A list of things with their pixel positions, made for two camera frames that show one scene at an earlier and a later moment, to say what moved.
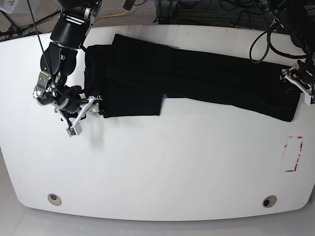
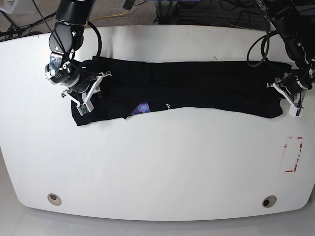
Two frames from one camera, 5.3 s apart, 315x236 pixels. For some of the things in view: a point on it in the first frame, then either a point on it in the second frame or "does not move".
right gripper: x=302 y=74 → x=292 y=87
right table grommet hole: x=269 y=201 does not move
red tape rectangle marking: x=300 y=147 does not move
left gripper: x=67 y=100 → x=82 y=84
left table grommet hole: x=54 y=199 does not move
